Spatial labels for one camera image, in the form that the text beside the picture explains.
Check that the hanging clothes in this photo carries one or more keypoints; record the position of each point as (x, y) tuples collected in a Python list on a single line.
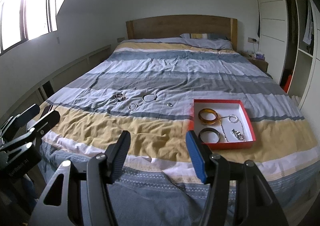
[(308, 25)]

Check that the striped pillow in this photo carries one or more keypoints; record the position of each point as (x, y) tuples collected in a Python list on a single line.
[(212, 42)]

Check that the red object in closet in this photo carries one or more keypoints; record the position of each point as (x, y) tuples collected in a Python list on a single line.
[(288, 83)]

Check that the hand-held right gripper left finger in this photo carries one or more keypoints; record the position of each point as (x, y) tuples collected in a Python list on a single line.
[(120, 155)]

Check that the striped duvet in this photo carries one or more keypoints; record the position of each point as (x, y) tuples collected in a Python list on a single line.
[(150, 65)]

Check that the low white wall cabinet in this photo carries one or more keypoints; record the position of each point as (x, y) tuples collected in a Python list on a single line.
[(62, 73)]

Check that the wall socket with plug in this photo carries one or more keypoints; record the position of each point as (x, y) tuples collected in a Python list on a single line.
[(252, 39)]

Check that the red cardboard box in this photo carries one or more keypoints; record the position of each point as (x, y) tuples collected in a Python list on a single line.
[(245, 115)]

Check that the white wardrobe door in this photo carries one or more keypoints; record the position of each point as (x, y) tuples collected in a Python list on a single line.
[(272, 28)]

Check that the purple tissue pack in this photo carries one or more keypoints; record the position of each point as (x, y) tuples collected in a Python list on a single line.
[(260, 56)]

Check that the amber bangle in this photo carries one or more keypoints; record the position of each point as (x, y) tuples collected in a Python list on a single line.
[(203, 118)]

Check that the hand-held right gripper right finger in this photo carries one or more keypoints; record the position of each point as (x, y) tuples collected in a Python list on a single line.
[(196, 155)]

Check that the dark olive bangle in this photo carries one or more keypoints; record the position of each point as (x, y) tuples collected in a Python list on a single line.
[(216, 138)]

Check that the wooden headboard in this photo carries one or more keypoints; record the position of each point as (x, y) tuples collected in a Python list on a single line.
[(175, 27)]

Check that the wooden nightstand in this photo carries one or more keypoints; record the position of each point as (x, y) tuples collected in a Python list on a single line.
[(260, 65)]

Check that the window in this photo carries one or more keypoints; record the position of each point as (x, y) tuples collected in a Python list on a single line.
[(25, 15)]

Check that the thin silver bangle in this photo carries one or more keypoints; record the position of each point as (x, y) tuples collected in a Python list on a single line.
[(144, 99)]

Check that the twisted silver hoop earring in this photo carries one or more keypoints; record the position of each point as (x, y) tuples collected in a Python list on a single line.
[(130, 107)]

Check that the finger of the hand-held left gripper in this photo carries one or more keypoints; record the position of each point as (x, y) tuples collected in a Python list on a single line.
[(25, 115), (48, 122)]

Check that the plain wall socket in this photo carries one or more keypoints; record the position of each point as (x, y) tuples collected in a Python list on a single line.
[(120, 39)]

